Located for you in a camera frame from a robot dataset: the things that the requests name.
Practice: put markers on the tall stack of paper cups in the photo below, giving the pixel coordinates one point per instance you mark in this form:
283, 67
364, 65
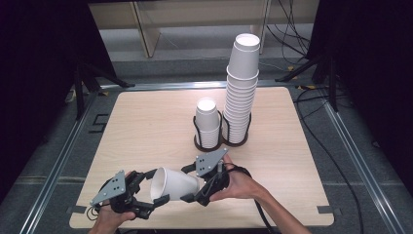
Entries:
242, 84

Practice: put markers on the short stack of paper cups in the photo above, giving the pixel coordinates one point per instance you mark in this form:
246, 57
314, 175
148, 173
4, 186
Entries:
207, 120

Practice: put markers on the dark curtain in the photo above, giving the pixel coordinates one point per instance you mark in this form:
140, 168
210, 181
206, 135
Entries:
39, 65
373, 65

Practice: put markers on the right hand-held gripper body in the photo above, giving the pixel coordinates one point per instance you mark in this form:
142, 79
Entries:
209, 161

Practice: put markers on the black tripod stand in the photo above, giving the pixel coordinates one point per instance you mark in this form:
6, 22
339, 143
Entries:
79, 91
331, 84

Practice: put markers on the person's left hand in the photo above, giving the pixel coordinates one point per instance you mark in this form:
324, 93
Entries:
110, 219

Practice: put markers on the person's right hand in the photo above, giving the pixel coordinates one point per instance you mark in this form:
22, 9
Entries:
240, 185

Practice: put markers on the light wooden shelf unit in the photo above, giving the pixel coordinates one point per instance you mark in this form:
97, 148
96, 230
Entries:
195, 13

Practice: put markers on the black double cup holder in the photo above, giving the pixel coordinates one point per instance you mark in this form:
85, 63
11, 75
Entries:
224, 138

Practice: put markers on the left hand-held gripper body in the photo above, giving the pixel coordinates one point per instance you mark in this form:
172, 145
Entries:
113, 188

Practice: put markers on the aluminium floor rail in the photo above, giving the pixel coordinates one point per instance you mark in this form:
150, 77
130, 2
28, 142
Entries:
55, 169
181, 85
363, 169

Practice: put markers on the white paper cup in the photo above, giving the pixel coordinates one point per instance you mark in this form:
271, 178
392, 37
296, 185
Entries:
178, 185

